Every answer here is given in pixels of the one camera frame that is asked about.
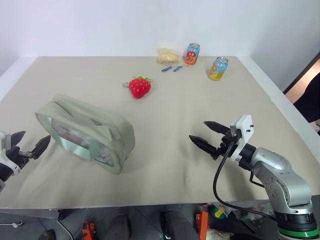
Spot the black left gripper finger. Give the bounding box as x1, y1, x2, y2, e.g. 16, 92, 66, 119
10, 129, 27, 147
30, 134, 52, 160

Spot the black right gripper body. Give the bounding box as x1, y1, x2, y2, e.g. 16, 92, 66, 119
210, 125, 242, 161

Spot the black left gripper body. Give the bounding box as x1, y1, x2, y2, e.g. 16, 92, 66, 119
4, 145, 34, 171

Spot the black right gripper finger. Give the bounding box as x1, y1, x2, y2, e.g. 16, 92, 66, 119
203, 120, 231, 135
188, 134, 218, 155

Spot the green zippered pouch bag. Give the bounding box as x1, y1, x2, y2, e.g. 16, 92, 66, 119
34, 93, 136, 175

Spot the bystander bare hand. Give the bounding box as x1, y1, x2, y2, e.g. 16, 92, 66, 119
311, 119, 320, 137

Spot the blue orange drink can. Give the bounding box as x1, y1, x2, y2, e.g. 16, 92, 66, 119
208, 56, 229, 81

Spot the clear plastic bag of parts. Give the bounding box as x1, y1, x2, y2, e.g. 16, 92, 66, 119
233, 199, 277, 227

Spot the blue red drink can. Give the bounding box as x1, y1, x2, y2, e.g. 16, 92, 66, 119
184, 42, 201, 66

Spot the orange black tool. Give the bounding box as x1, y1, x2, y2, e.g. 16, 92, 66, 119
80, 220, 97, 240
195, 210, 210, 240

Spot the dark rounded shape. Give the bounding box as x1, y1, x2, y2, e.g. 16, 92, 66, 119
159, 209, 199, 240

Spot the bread in clear bag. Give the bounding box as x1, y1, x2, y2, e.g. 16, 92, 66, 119
156, 47, 183, 67

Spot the white shoe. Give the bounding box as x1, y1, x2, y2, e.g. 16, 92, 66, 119
205, 228, 234, 240

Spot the person in dark clothes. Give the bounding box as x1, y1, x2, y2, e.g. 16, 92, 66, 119
292, 70, 320, 124

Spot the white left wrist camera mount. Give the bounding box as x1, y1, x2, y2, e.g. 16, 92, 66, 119
0, 131, 22, 177

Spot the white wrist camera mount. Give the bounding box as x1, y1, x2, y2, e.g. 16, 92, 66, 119
0, 131, 22, 177
229, 114, 256, 162

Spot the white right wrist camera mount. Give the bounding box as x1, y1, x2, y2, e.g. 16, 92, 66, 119
229, 114, 256, 162

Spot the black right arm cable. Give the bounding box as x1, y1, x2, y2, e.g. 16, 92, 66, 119
212, 140, 277, 221

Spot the grey metal table frame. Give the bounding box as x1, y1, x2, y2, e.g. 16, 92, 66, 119
0, 206, 60, 220

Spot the white cord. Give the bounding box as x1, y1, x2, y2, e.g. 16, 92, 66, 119
6, 220, 24, 229

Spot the red strawberry plush keychain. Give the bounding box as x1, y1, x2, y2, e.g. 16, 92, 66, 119
121, 74, 153, 99

